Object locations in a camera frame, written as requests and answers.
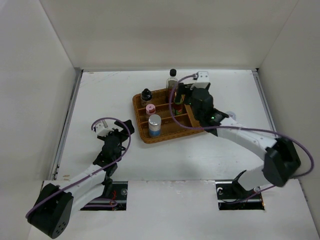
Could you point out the silver-lid blue-label jar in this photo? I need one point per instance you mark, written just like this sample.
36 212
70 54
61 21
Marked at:
154 125

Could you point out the tall clear black-cap bottle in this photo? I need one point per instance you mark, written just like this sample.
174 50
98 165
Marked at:
170 82

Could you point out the pink-cap spice bottle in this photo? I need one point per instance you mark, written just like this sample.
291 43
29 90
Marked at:
150 110

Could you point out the brown wicker divided basket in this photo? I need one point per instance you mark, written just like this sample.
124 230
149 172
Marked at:
169 129

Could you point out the white-lid brown spice jar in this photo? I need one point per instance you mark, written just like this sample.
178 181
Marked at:
231 114

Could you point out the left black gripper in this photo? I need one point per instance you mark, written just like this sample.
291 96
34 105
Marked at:
120 124

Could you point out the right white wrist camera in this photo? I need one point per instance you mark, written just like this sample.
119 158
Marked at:
201 79

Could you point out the black-cap spice bottle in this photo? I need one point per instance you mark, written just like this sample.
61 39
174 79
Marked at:
145 97

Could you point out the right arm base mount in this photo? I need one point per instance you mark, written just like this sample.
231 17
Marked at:
233 197

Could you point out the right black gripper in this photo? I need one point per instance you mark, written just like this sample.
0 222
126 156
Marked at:
183 89

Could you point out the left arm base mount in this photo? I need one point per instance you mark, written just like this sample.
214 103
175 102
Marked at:
113 198

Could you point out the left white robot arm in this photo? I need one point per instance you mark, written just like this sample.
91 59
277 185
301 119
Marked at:
56 204

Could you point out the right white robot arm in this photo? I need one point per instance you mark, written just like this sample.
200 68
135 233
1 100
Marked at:
279 156

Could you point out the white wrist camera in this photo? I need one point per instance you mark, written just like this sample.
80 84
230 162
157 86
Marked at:
201 79
101 129

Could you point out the yellow-cap red sauce bottle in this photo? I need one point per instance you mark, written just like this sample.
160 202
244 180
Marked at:
177 105

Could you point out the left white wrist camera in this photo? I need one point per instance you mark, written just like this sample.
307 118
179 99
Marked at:
101 129

